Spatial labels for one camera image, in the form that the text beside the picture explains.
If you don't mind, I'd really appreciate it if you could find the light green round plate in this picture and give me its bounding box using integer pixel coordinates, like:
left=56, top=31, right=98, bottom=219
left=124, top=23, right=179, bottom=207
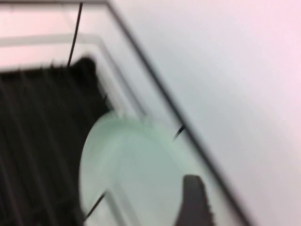
left=78, top=110, right=213, bottom=226

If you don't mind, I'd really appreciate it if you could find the black plastic drip tray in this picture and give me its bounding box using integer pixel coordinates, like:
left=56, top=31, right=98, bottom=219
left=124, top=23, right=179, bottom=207
left=0, top=56, right=111, bottom=226

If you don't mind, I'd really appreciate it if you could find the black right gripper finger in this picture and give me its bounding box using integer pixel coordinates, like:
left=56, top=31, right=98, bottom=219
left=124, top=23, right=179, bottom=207
left=173, top=174, right=217, bottom=226

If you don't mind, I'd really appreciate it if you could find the black wire dish rack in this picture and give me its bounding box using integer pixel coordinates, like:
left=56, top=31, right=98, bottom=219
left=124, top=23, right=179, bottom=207
left=0, top=0, right=255, bottom=226

